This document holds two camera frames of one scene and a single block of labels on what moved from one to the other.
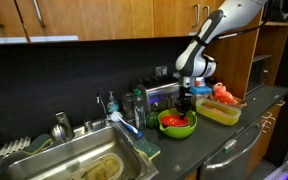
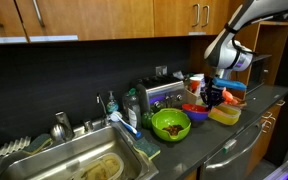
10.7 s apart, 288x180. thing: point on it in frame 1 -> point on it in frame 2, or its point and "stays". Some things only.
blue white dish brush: (117, 118) stays
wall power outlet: (161, 71) stays
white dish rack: (14, 146) stays
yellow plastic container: (217, 111) stays
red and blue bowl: (173, 121) -> (195, 112)
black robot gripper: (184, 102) -> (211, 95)
